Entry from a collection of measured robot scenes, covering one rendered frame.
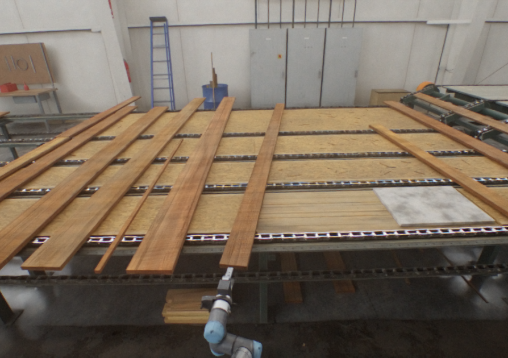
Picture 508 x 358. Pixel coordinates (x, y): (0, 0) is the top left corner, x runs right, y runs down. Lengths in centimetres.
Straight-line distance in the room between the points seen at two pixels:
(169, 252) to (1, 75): 820
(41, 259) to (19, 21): 771
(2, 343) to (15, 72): 718
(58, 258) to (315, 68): 616
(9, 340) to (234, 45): 651
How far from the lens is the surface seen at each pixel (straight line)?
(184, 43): 757
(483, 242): 209
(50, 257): 187
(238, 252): 154
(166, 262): 156
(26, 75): 900
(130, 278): 203
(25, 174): 312
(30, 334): 282
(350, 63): 715
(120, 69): 727
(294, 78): 690
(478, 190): 256
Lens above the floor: 189
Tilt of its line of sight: 27 degrees down
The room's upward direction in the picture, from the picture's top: 1 degrees counter-clockwise
